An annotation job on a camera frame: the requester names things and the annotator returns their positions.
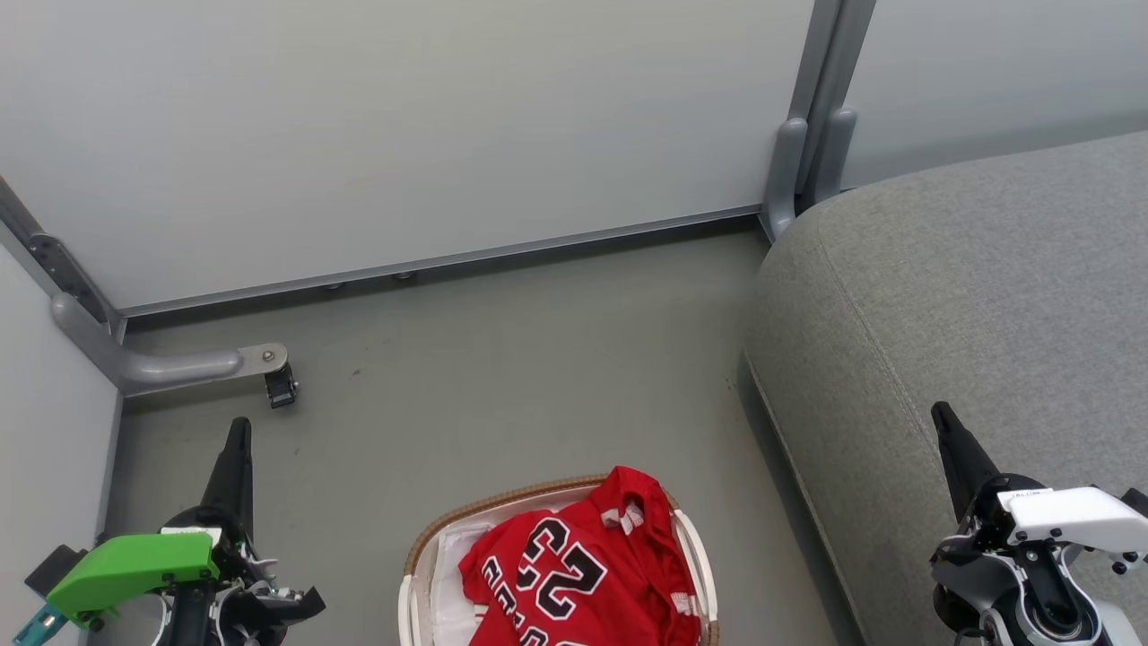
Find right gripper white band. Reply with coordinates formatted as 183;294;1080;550
930;401;1148;577

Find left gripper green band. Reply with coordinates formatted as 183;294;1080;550
47;417;326;646

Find red basketball jersey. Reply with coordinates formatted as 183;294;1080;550
458;466;701;646

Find grey fabric sofa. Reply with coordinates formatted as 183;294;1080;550
744;132;1148;646

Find black caster wheel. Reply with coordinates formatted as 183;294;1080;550
264;365;300;410

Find grey curved partition foot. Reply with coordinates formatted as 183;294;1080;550
50;293;290;397

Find white woven-rim laundry basket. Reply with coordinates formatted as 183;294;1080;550
398;475;720;646

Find white cloth in basket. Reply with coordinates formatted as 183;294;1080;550
430;523;503;646

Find grey hinged corner post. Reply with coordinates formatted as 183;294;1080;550
0;175;125;344

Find grey partition bottom rail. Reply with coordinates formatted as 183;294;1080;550
117;205;765;318

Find grey double partition post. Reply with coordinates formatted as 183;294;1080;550
761;0;878;241

